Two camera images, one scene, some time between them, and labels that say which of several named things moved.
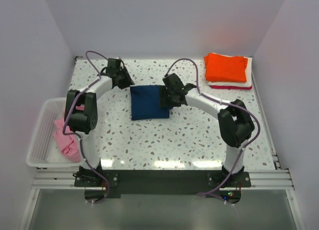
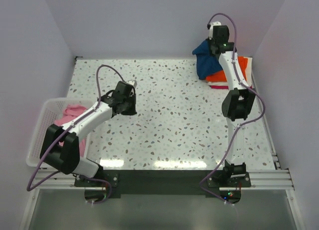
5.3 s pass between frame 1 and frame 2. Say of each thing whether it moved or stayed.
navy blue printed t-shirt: moved
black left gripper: moved
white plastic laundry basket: stayed
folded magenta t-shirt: stayed
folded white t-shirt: stayed
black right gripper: moved
